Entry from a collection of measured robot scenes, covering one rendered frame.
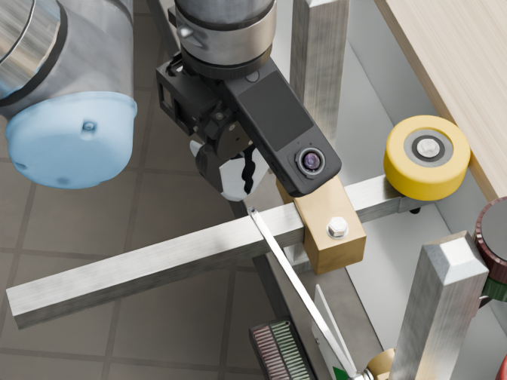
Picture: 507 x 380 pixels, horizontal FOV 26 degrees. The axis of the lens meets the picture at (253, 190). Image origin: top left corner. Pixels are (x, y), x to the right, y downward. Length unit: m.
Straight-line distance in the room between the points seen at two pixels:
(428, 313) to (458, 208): 0.51
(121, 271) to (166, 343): 0.92
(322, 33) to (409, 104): 0.47
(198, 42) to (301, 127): 0.11
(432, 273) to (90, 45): 0.28
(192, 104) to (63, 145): 0.25
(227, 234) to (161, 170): 1.09
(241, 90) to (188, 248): 0.24
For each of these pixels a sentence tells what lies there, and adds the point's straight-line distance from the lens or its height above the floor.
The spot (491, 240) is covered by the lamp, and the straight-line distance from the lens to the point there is 0.77.
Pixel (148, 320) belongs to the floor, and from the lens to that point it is 1.97.
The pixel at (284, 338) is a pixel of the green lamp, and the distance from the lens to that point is 1.17.
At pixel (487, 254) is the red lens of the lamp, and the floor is 1.11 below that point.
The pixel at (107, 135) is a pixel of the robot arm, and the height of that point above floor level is 1.24.
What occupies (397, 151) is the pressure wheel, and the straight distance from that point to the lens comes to 1.05.
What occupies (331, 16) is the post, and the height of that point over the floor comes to 1.10.
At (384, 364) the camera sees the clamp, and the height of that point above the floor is 0.87.
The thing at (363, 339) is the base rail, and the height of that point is 0.70.
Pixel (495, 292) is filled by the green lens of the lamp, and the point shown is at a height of 1.07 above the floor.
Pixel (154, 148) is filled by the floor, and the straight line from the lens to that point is 2.17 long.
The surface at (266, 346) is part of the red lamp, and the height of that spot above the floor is 0.70.
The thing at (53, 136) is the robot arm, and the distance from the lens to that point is 0.64.
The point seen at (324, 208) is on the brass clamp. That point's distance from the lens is 1.06.
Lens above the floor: 1.76
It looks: 57 degrees down
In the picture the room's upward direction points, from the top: straight up
